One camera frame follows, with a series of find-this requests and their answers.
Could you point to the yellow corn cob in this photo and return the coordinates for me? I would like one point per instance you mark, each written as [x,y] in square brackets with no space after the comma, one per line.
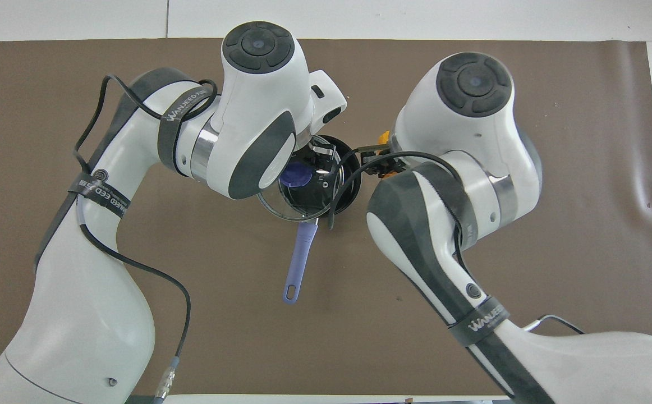
[384,137]

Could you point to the glass lid with blue knob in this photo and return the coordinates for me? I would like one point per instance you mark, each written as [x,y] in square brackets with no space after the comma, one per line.
[297,173]

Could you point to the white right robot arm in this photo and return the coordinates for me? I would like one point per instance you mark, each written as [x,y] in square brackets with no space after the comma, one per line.
[472,134]

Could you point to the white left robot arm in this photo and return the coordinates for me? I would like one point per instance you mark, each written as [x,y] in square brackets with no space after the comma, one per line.
[101,314]

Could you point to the brown table mat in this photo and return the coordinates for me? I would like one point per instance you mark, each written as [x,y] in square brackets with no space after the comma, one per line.
[326,336]

